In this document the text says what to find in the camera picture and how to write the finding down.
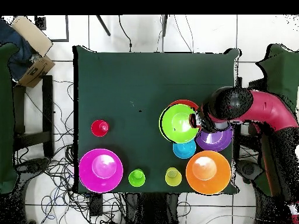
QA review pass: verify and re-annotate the purple plastic bowl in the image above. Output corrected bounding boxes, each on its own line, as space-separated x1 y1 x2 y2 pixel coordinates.
195 127 234 152

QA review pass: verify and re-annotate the black cable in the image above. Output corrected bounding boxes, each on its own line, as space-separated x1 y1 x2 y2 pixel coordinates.
118 15 133 53

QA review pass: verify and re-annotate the dark green tablecloth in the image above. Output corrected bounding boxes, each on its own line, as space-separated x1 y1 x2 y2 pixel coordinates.
72 45 241 194

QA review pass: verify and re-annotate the yellow plastic cup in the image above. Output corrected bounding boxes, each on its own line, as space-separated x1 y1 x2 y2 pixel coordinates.
165 167 182 187

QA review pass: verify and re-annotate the black stand leg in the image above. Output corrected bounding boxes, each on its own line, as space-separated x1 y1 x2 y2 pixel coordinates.
161 15 168 37
95 15 112 37

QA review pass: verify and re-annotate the orange plastic bowl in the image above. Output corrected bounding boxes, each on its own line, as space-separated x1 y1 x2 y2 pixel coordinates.
185 150 232 195

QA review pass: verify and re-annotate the black chair frame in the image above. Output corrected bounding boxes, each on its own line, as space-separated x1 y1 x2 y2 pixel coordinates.
234 76 267 93
12 75 55 158

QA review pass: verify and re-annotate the brown cardboard box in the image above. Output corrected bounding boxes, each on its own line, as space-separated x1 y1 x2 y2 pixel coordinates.
18 55 56 89

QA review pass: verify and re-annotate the tangle of cables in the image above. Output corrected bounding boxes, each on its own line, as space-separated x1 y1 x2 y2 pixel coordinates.
15 79 127 224

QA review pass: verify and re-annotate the small blue plastic bowl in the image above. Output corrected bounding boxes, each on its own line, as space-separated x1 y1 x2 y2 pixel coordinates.
172 139 197 160

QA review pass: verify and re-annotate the green plastic cup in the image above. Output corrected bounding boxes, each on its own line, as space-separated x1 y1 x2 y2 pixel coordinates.
128 169 146 188

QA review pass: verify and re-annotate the red-orange plastic bowl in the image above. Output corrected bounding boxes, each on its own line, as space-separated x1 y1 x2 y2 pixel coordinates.
168 99 200 111

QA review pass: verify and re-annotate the green plastic bowl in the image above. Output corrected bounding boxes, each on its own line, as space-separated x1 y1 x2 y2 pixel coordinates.
158 103 201 145

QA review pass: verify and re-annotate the grey metal frame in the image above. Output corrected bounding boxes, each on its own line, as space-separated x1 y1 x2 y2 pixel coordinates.
34 15 70 43

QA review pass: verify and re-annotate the black power box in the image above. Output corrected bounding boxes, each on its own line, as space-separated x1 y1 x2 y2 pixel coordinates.
89 193 104 217

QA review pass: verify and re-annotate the red plastic cup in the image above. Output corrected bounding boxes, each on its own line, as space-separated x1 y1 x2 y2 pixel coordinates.
91 119 110 138

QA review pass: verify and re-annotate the pink plastic bowl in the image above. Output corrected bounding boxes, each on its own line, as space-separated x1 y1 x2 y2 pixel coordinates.
78 148 124 194

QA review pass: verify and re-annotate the green-covered side table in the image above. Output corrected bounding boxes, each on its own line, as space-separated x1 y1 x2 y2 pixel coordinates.
0 42 20 194
254 43 299 197

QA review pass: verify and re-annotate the blue cloth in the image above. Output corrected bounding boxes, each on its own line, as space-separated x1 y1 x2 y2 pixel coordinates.
0 18 36 81

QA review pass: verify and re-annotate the beige cardboard sheet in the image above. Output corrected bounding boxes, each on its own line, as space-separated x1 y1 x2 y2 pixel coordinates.
11 15 54 57

